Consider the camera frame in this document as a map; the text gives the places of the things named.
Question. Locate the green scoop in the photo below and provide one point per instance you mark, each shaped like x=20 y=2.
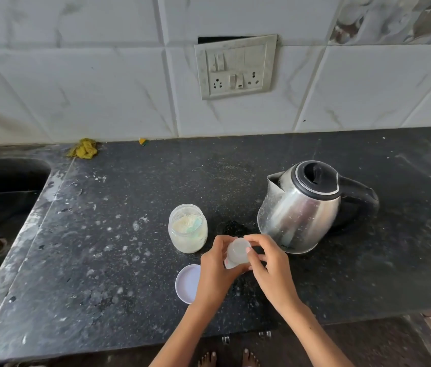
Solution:
x=195 y=224

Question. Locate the steel electric kettle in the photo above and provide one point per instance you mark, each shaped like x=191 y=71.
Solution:
x=299 y=214

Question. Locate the clear jar of white powder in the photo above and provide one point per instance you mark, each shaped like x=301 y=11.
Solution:
x=187 y=231

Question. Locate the person's right forearm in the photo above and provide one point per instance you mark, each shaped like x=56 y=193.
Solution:
x=314 y=334

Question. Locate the person's foot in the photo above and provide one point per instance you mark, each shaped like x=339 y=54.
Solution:
x=250 y=358
x=207 y=359

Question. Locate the person's left hand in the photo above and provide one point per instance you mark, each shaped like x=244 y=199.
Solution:
x=213 y=269

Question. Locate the person's right hand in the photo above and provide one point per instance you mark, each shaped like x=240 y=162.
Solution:
x=276 y=271

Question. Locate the small yellow green sponge piece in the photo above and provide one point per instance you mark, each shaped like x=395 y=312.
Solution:
x=143 y=141

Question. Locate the yellow cloth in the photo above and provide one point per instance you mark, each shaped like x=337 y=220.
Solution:
x=84 y=148

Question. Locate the person's right foot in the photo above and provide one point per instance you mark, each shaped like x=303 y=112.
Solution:
x=250 y=358

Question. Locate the white round lid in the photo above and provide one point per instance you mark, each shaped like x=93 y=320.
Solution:
x=187 y=283

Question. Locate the person's right thumb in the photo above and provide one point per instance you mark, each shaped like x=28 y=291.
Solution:
x=255 y=259

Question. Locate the small clear plastic cup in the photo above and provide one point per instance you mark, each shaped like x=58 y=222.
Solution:
x=238 y=251

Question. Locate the person's left forearm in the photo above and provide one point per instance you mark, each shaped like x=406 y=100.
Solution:
x=184 y=332

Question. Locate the person's left foot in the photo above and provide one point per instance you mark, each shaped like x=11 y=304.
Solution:
x=207 y=359

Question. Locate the white wall switch board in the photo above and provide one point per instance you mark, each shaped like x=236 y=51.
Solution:
x=236 y=67

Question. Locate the person's left thumb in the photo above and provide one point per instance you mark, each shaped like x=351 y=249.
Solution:
x=239 y=269

